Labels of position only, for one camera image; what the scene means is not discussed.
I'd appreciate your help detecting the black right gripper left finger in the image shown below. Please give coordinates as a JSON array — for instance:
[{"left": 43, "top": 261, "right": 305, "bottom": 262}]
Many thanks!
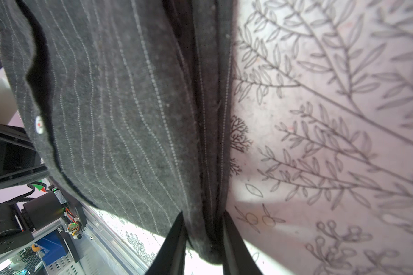
[{"left": 145, "top": 212, "right": 188, "bottom": 275}]

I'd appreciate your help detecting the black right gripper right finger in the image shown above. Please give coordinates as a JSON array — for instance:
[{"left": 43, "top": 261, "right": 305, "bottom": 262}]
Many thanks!
[{"left": 222, "top": 212, "right": 262, "bottom": 275}]

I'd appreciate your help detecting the dark grey pinstriped shirt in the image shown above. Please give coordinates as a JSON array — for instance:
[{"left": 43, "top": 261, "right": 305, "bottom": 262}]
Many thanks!
[{"left": 0, "top": 1, "right": 234, "bottom": 264}]

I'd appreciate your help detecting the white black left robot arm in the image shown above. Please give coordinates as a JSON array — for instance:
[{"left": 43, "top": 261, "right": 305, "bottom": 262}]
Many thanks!
[{"left": 0, "top": 124, "right": 87, "bottom": 256}]

